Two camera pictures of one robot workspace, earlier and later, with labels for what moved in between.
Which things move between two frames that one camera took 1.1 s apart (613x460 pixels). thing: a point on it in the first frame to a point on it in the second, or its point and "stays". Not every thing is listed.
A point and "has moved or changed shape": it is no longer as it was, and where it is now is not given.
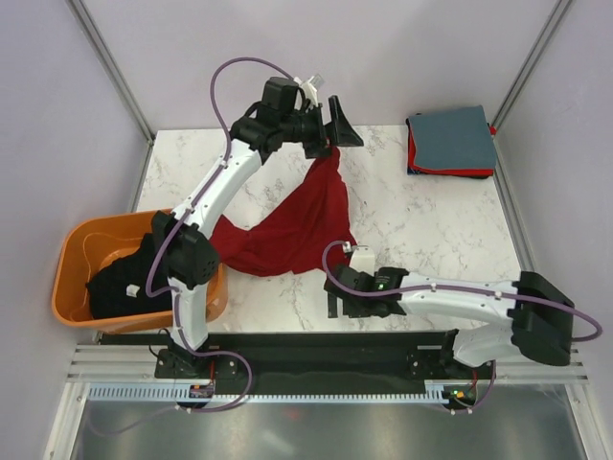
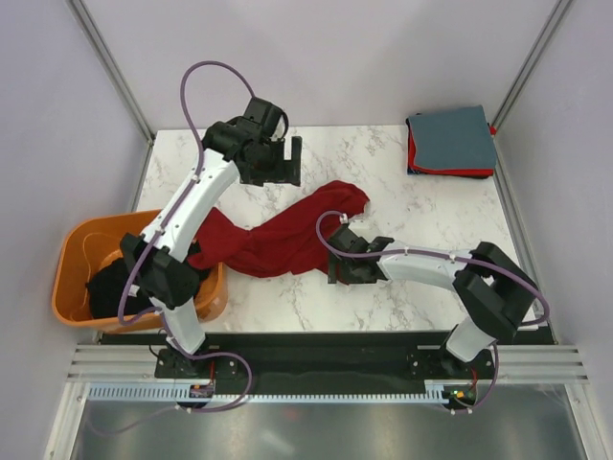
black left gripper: x=339 y=131 to x=285 y=172
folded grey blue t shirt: x=453 y=139 stays
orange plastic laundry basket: x=84 y=244 stays
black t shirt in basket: x=120 y=287 stays
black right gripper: x=353 y=311 to x=332 y=270
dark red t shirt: x=310 y=230 has moved or changed shape
